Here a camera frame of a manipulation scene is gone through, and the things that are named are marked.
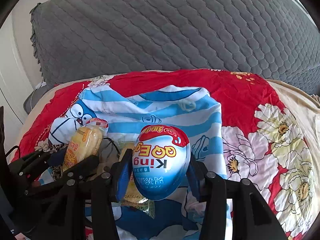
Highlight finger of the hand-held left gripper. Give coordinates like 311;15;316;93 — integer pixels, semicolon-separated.
9;151;52;180
25;155;99;197

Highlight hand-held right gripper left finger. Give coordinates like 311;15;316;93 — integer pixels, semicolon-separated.
40;149;134;240

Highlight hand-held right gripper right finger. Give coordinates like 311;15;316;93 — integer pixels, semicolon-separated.
186;159;288;240

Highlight yellow rice cracker packet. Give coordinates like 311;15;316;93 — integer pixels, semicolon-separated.
117;141;155;218
61;119;109;173

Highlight large blue red toy egg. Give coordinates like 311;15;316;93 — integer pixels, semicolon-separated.
132;124;192;201

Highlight small blue red toy egg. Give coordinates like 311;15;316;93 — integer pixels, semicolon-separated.
85;118;109;130

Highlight grey round object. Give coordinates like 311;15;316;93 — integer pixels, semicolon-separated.
24;82;48;115

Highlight blue striped cartoon cloth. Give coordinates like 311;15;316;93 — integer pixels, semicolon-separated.
39;85;228;240

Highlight red floral blanket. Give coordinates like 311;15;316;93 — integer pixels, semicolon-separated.
9;69;320;240

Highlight grey quilted cover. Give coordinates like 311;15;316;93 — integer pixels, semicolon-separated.
30;0;320;95

